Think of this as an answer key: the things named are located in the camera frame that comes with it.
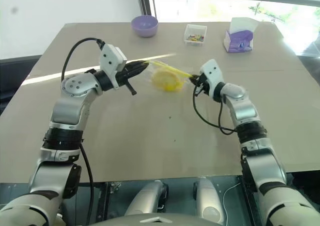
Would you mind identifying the clear yellow-zip plastic bag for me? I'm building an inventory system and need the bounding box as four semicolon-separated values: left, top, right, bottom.
143;59;195;95

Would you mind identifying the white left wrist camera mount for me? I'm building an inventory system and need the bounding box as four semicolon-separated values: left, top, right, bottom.
99;43;128;90

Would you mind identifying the grey robot chest plate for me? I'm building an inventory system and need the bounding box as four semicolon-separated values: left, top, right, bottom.
91;212;230;226

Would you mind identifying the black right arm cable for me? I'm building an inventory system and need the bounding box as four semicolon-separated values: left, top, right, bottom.
192;85;237;136

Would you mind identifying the silver robot leg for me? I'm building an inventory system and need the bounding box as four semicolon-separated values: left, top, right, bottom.
192;176;226;221
123;180;170;217

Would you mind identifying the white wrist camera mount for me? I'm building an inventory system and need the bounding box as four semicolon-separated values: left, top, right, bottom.
99;43;128;90
199;58;225;99

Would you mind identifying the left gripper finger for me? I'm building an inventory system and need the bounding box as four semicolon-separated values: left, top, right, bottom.
125;66;147;79
124;60;149;72

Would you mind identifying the thin white floor cable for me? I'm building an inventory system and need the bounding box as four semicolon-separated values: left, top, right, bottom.
221;184;243;226

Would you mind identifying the silver right robot leg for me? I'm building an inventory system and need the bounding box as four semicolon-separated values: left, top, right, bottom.
192;176;226;221

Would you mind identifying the dark window frame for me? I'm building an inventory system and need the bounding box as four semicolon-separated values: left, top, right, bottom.
139;0;320;23

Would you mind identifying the purple and white tissue box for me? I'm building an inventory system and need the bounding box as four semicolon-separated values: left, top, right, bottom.
223;16;260;54

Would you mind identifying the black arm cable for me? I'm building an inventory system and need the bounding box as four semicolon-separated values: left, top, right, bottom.
192;85;237;136
60;37;106;224

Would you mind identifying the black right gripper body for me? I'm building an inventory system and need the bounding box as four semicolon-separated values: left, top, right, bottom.
192;71;211;97

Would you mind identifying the black sofa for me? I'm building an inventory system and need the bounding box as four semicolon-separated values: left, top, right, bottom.
0;54;43;117

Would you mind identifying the silver left robot leg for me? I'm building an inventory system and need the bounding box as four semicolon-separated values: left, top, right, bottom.
123;180;170;217

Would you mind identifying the green plant outside window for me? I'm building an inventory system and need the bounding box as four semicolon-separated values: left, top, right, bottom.
247;1;285;24

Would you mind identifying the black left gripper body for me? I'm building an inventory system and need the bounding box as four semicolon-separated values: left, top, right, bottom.
115;69;138;96

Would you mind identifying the clear box with coloured bits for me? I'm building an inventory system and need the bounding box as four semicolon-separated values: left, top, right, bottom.
183;23;209;47

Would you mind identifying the purple plastic bowl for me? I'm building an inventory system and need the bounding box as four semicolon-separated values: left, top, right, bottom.
130;15;159;38

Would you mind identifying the black table leg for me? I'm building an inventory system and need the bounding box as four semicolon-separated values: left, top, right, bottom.
239;175;261;226
99;181;124;222

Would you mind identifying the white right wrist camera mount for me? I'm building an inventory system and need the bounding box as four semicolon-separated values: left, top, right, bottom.
199;58;225;99

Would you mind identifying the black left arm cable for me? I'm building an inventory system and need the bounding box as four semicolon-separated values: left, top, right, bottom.
60;37;106;224

